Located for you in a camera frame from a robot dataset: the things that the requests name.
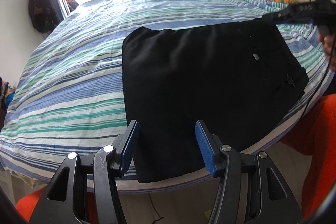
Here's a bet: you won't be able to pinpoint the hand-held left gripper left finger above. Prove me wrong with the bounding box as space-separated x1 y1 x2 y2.
28 120 140 224

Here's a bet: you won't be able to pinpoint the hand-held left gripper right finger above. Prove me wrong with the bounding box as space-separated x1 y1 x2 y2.
195 120 305 224

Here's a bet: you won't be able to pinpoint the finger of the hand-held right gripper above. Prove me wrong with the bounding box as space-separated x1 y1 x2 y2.
262 2 318 25

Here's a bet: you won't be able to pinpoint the black pants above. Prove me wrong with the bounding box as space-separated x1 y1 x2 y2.
122 19 310 184

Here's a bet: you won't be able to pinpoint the person's right hand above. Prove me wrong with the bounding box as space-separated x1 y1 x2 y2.
318 32 336 72

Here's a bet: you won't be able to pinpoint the blue green striped bedsheet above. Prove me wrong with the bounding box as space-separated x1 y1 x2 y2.
0 0 330 185

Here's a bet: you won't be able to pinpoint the person's right leg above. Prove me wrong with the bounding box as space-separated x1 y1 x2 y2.
282 94 336 222

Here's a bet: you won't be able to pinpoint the person's leg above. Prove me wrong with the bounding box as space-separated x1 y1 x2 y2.
16 185 97 224
282 94 336 222

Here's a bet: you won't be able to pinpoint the person's left leg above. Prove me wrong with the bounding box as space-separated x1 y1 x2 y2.
16 185 97 224

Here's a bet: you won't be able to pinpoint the colourful clothes pile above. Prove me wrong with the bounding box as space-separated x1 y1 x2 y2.
0 77 15 111

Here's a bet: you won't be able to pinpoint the red and dark clothes heap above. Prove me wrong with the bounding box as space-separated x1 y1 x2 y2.
63 0 79 13

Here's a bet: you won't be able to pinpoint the dark hanging clothes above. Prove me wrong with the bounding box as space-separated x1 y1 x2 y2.
28 0 62 34

